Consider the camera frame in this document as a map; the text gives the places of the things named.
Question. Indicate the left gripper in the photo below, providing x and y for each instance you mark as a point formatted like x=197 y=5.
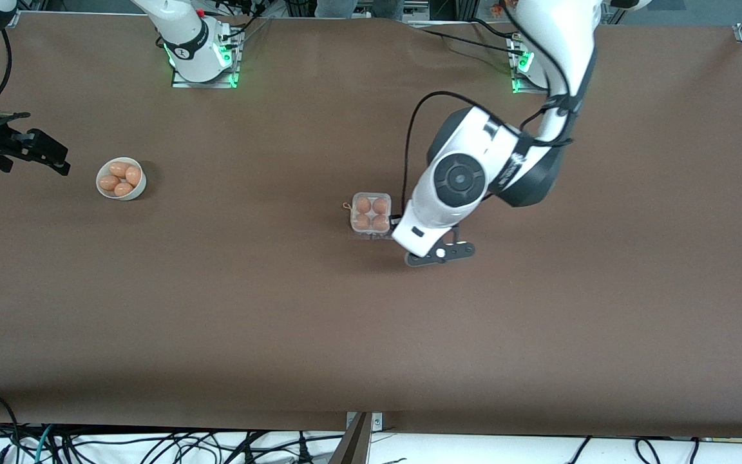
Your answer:
x=396 y=220

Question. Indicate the brown egg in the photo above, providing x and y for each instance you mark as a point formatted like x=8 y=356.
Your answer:
x=109 y=182
x=380 y=222
x=362 y=222
x=133 y=176
x=123 y=190
x=119 y=169
x=362 y=205
x=380 y=205

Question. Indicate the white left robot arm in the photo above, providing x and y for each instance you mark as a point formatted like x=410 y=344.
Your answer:
x=564 y=32

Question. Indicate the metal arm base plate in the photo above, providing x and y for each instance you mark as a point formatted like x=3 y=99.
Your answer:
x=181 y=82
x=518 y=89

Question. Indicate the clear plastic egg box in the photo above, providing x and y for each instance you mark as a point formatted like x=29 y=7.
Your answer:
x=371 y=213

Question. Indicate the orange background item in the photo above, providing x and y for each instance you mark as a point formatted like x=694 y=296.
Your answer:
x=498 y=8

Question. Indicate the white ceramic bowl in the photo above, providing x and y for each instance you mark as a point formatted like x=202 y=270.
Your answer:
x=140 y=191

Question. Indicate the metal table edge bracket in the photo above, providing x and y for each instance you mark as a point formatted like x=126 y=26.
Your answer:
x=377 y=422

